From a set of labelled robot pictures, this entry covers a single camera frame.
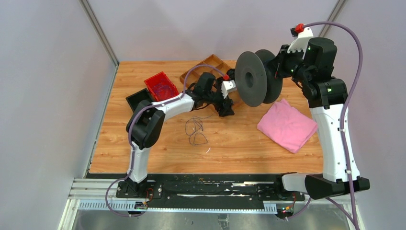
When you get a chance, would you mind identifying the red plastic bin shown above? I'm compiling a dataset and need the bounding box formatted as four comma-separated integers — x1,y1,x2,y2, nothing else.
144,71,179,102

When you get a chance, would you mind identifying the blue thin cable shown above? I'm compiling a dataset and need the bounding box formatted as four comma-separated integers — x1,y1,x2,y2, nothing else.
185,111,216,146

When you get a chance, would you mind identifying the wooden compartment tray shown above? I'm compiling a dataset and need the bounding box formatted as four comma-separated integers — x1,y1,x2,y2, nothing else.
186,54,243,108

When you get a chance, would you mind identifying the black plastic bin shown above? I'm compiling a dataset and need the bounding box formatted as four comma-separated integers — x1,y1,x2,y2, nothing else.
125,88,156,112

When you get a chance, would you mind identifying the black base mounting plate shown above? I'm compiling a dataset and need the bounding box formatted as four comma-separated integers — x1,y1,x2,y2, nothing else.
115,173,305,210

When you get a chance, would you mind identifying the aluminium frame rail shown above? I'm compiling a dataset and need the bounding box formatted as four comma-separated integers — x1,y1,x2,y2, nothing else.
79,0,120,67

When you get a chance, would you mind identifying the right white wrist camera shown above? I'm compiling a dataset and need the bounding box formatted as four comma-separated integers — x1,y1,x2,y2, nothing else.
287,27,314,53

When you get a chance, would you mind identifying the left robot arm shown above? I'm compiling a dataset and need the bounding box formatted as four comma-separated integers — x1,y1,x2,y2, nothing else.
124,69,235,198

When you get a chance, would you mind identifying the blue cable in red bin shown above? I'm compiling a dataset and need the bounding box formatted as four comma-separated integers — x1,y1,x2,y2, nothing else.
154,80,175,101

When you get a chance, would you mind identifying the black cable spool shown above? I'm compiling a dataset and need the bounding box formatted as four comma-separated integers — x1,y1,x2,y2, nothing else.
235,49,283,107

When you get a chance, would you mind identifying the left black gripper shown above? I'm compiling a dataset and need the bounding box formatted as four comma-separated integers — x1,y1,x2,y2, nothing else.
204,87,235,117

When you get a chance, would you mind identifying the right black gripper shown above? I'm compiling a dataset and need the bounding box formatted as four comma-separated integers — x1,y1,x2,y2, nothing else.
266,43,312,83

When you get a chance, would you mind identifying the pink cloth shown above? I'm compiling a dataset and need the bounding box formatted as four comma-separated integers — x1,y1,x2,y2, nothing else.
257,99,317,154

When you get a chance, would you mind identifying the rolled black tie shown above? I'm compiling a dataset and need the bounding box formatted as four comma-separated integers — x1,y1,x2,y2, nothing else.
224,69,235,81

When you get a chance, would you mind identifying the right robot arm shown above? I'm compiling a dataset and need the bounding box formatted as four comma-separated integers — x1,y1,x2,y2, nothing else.
272,37,371,200

